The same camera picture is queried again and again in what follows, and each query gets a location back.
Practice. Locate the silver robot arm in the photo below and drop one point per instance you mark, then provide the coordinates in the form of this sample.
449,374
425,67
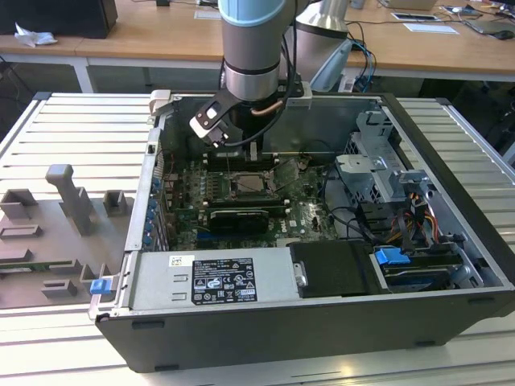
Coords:
251,60

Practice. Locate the CPU socket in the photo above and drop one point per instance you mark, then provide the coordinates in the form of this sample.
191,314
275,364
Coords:
232,189

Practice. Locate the black RAM stick row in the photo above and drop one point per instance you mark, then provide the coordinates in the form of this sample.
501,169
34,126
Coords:
269,164
245,203

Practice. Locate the black graphics card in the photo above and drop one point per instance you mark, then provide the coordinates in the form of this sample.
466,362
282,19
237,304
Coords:
239,221

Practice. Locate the green motherboard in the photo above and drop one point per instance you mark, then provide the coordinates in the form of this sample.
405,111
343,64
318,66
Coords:
310,217

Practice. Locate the pale blue teach pendant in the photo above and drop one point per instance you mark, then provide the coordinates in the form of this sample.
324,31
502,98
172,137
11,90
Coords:
334,64

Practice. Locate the small white box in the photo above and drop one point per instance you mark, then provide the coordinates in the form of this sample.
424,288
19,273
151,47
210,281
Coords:
347,83

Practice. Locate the metal drive cage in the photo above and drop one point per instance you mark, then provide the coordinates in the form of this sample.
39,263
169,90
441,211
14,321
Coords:
366,177

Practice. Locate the long wooden desk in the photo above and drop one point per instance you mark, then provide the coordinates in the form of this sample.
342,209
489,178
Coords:
161,36

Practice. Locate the black plastic shroud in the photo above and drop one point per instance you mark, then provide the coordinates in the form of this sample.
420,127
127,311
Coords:
334,269

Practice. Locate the silver power supply unit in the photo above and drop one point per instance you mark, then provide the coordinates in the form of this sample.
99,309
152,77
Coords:
161,277

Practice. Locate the flat tablet device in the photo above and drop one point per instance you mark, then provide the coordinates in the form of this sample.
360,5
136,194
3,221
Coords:
414,16

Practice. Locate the white paper sheet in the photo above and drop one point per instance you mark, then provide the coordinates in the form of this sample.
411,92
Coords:
430,28

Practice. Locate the black open PC case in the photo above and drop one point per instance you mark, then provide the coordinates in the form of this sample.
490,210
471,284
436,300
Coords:
281,342

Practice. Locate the hard disk in blue carrier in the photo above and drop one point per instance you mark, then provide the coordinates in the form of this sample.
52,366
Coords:
414,269

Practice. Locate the blue case latch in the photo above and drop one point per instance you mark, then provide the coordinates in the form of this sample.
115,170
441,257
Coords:
100,286

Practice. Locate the black box on desk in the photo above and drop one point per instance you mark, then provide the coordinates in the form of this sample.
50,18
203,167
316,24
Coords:
60,18

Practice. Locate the grey parts rack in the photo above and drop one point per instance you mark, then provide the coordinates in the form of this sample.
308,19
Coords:
60,249

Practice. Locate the crumpled white paper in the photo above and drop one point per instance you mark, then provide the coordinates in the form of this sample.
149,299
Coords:
36,37

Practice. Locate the grey laptop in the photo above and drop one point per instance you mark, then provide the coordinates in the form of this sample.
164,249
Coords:
489,26

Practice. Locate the black computer mouse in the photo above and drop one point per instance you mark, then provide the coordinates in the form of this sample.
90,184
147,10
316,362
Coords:
503,35

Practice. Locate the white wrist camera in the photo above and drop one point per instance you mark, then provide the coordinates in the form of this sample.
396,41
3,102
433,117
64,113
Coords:
209,118

